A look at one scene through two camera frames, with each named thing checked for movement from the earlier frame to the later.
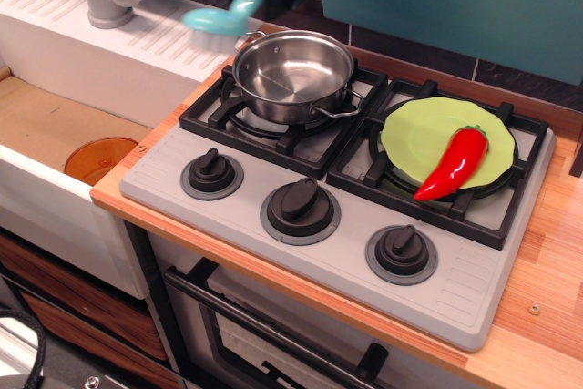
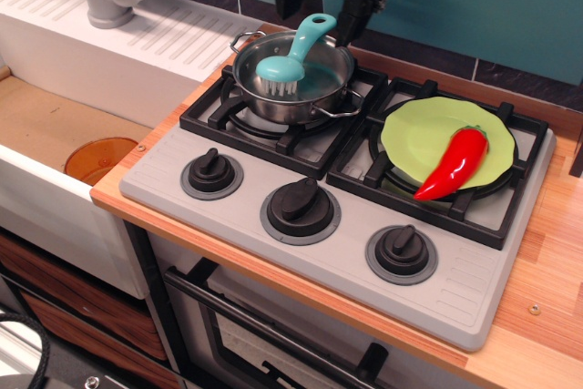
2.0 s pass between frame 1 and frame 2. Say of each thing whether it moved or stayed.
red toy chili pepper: stayed
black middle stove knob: stayed
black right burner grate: stayed
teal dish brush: moved
